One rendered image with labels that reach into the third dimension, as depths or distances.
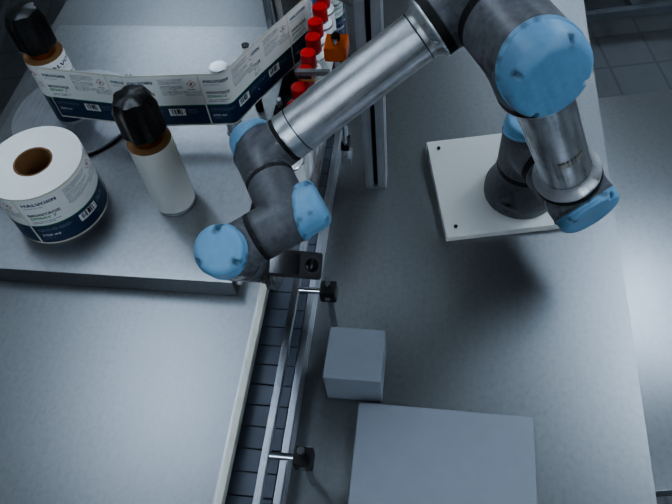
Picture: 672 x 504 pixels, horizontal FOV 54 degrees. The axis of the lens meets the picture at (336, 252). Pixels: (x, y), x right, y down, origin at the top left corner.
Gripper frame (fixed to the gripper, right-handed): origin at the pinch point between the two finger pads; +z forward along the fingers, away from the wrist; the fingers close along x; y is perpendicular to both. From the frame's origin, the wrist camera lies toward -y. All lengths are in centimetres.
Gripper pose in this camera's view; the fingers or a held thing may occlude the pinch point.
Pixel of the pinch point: (285, 266)
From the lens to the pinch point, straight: 124.6
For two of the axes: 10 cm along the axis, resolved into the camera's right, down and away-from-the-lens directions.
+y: -9.9, -0.5, 1.4
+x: -0.6, 10.0, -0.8
